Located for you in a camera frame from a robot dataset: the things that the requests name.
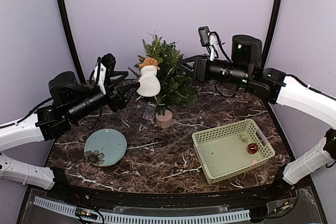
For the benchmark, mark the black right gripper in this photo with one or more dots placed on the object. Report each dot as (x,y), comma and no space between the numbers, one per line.
(199,70)

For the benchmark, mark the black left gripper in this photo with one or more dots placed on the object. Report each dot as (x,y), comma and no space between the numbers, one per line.
(115,99)

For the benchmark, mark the small green christmas tree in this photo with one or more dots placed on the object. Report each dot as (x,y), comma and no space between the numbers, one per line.
(177,89)

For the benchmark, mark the white snowman ornament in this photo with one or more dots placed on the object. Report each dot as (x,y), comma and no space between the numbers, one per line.
(149,83)

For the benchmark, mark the clear battery box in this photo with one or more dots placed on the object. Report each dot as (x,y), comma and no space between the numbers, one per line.
(149,112)

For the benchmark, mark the green perforated plastic basket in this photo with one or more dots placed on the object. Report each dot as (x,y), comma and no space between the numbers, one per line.
(223,156)

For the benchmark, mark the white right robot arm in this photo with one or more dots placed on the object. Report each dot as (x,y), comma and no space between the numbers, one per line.
(276,87)

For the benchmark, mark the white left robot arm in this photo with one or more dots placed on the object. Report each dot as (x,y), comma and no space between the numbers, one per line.
(71,102)

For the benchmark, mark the pink tree pot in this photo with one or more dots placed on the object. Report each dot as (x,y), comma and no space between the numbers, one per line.
(164,120)

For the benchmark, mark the teal flower plate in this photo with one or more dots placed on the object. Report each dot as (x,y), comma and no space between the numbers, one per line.
(105,147)

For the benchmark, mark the small silver bell cluster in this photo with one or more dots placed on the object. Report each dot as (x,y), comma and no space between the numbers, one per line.
(243,138)

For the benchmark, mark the red ball ornament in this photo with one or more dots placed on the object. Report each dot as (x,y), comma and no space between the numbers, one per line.
(252,148)

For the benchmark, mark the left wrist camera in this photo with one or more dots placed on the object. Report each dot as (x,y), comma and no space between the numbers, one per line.
(102,73)

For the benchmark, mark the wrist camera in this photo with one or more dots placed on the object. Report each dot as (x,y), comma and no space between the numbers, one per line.
(211,41)
(102,73)

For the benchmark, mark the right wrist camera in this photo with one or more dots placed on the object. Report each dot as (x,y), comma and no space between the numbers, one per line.
(211,41)

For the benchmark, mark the black right corner post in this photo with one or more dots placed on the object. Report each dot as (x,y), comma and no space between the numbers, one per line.
(270,32)

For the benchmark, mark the black corner post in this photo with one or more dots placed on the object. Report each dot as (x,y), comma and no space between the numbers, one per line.
(70,40)
(270,32)

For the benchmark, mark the black left corner post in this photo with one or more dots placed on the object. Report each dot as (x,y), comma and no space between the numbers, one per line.
(70,40)

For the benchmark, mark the black front rail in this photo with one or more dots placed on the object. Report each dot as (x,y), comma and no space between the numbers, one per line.
(176,190)

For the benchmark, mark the white slotted cable duct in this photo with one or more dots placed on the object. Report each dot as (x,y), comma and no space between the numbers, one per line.
(141,215)

